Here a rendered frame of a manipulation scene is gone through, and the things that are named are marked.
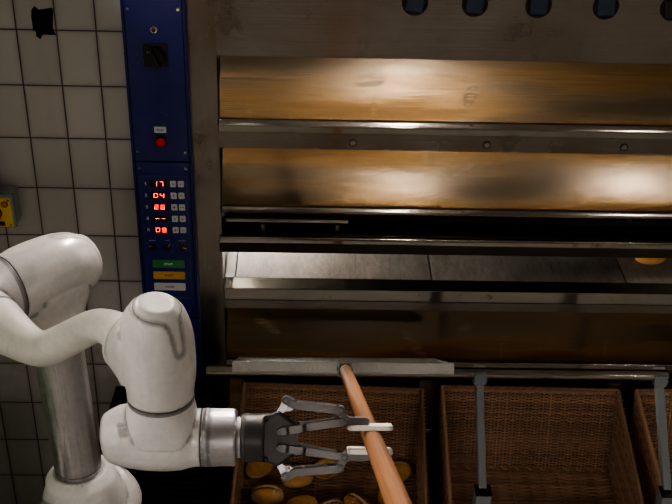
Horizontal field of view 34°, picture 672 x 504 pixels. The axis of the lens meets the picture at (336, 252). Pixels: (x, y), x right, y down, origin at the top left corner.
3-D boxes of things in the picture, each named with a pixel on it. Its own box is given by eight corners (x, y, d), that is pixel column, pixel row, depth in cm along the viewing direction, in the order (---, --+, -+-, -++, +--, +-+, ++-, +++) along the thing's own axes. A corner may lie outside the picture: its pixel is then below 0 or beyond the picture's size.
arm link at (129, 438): (200, 486, 167) (198, 415, 161) (97, 485, 167) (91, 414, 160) (205, 443, 177) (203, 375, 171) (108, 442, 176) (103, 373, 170)
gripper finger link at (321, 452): (277, 442, 168) (276, 451, 168) (349, 455, 169) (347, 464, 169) (278, 437, 172) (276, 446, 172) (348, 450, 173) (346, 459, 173)
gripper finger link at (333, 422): (278, 433, 172) (276, 424, 172) (348, 422, 173) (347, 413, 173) (277, 437, 168) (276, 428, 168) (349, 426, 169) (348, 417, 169)
